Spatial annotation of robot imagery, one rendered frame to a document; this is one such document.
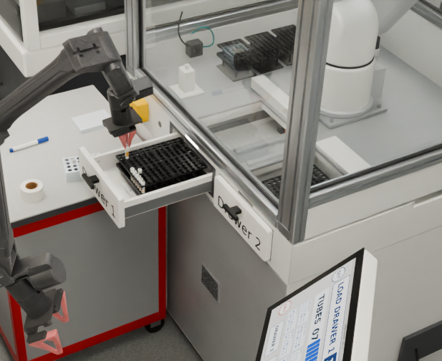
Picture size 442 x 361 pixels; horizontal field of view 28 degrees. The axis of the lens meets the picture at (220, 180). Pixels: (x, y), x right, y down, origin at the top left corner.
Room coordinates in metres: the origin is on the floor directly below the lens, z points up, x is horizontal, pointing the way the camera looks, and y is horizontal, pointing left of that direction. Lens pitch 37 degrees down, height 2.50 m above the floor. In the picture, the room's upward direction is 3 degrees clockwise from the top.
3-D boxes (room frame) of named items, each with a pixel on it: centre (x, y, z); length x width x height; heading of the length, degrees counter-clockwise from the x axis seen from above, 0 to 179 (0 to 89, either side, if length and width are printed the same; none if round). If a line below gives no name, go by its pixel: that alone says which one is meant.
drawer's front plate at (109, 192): (2.10, 0.35, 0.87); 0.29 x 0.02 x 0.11; 32
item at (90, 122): (2.60, 0.45, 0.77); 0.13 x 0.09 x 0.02; 122
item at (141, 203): (2.21, 0.17, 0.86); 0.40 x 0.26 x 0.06; 122
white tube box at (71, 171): (2.32, 0.44, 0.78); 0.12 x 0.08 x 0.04; 109
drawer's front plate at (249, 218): (1.99, -0.06, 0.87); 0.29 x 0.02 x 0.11; 32
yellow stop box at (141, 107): (2.53, 0.29, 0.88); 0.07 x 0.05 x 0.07; 32
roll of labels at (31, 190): (2.18, 0.58, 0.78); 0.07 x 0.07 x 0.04
